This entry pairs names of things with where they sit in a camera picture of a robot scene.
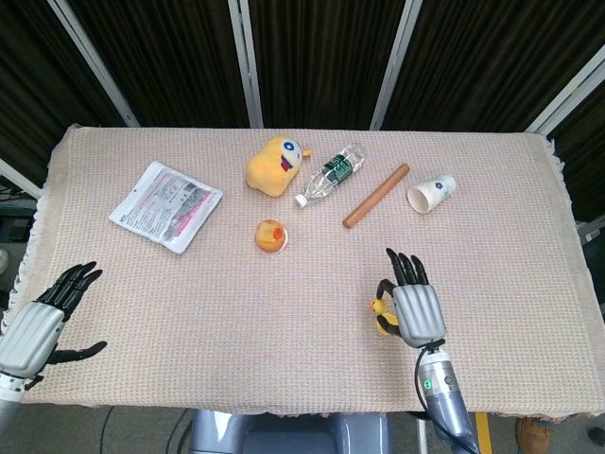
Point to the black curtain panel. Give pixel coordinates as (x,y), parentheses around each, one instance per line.
(326,61)
(175,61)
(487,61)
(28,71)
(586,156)

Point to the wooden rolling pin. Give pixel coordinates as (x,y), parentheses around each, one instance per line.
(375,195)

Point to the brown shoe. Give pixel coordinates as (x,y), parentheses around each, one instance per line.
(531,432)

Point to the yellow plush toy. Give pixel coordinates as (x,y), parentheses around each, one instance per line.
(274,168)

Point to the white printed pouch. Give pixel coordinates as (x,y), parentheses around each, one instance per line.
(163,203)

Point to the yellow floor tape strip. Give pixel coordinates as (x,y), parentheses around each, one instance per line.
(482,425)

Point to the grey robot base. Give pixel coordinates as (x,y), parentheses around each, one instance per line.
(283,432)

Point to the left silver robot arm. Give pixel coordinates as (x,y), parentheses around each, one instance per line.
(7,395)

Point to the beige woven tablecloth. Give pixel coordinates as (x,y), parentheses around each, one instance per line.
(236,307)

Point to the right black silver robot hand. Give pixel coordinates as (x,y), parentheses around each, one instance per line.
(418,312)

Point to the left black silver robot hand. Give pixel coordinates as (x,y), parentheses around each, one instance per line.
(28,338)

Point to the white paper cup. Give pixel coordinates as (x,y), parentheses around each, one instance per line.
(430,193)

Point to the small yellow rubber duck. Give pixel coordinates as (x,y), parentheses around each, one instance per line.
(376,306)

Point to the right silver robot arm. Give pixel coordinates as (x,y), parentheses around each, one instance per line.
(444,402)

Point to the clear plastic water bottle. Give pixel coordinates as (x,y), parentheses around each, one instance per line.
(331,172)

